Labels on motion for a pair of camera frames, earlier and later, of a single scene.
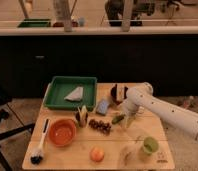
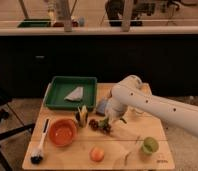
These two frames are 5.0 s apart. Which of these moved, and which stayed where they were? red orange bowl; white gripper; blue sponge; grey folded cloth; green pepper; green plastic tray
Moved: white gripper; green pepper
Stayed: red orange bowl; blue sponge; green plastic tray; grey folded cloth
